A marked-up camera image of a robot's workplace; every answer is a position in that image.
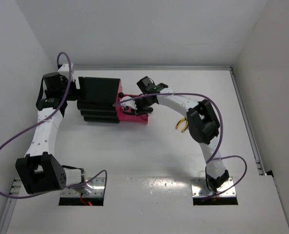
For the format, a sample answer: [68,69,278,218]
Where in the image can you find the yellow handled pliers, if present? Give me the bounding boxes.
[175,117,189,133]

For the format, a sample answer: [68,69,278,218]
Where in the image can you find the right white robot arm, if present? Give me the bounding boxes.
[135,77,229,192]

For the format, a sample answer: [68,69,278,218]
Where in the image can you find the black drawer cabinet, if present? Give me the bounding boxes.
[77,77,120,123]

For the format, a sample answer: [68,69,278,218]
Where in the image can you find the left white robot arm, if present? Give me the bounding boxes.
[15,72,85,195]

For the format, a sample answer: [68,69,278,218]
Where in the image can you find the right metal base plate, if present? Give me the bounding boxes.
[191,177,236,198]

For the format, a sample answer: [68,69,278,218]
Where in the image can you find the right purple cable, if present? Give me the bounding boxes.
[113,92,248,199]

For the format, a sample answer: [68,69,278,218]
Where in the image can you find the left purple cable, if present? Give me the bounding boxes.
[0,51,107,200]

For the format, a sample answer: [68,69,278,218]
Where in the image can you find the pink top drawer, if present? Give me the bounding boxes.
[117,80,123,93]

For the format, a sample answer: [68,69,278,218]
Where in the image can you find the purple cable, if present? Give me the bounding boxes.
[0,51,107,200]
[113,92,248,199]

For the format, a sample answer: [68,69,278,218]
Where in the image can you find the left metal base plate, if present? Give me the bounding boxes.
[60,177,106,198]

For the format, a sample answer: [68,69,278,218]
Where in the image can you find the metal base plate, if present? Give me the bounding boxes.
[60,177,106,198]
[191,177,236,198]

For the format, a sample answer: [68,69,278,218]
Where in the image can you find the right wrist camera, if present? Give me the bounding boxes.
[120,96,137,110]

